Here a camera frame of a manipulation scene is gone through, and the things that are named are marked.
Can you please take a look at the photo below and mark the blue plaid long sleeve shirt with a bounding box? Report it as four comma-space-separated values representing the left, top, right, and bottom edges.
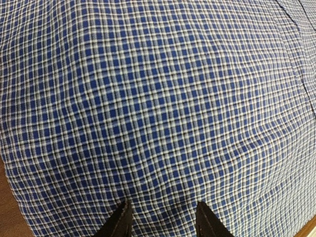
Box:
0, 0, 316, 237

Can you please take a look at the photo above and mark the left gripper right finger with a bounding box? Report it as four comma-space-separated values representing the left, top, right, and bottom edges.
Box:
196, 201, 233, 237

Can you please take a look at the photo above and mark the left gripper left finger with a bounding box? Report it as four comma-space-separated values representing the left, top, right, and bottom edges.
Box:
95, 200, 133, 237

